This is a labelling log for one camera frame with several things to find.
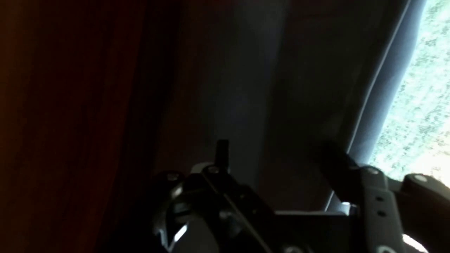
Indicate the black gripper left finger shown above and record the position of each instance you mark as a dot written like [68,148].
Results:
[223,155]

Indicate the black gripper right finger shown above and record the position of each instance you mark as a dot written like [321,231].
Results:
[342,169]

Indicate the dark navy window curtain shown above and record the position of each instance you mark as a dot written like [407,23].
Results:
[282,71]

